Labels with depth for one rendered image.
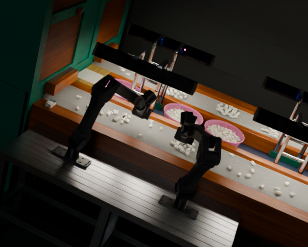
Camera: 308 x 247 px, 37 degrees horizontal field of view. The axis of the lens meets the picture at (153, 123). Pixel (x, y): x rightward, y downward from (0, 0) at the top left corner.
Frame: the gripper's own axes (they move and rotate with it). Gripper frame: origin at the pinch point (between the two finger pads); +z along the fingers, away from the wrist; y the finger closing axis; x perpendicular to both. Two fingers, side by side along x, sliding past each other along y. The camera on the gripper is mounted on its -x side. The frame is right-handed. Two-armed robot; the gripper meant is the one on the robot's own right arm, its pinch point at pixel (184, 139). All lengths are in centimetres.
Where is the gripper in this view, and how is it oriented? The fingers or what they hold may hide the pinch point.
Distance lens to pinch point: 250.2
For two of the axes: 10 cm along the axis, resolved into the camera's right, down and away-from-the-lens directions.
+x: -4.1, 8.9, -2.1
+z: 0.4, 2.4, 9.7
